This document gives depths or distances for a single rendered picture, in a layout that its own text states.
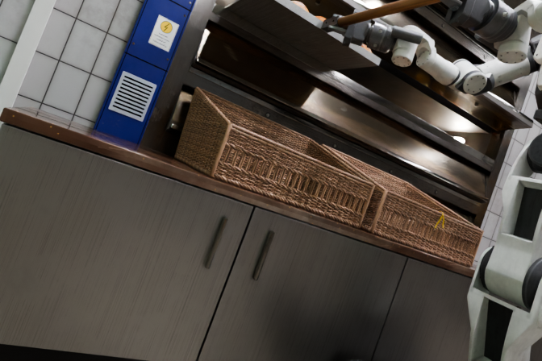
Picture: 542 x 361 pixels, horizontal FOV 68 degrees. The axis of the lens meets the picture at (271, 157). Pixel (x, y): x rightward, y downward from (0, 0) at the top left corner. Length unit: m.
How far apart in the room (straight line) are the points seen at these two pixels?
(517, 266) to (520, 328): 0.15
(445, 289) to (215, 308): 0.86
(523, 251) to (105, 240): 1.04
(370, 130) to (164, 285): 1.24
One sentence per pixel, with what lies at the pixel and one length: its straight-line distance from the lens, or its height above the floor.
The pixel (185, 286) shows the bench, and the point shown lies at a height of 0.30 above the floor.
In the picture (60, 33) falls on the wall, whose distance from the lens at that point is 1.53.
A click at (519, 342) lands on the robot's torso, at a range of 1.28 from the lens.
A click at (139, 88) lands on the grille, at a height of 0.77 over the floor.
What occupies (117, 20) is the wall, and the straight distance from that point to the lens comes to 1.54.
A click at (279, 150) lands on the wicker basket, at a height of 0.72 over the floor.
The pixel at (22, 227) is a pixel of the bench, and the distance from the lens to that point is 1.01.
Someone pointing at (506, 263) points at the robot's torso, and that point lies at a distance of 1.26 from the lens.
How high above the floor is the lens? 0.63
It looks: 3 degrees up
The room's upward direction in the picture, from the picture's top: 21 degrees clockwise
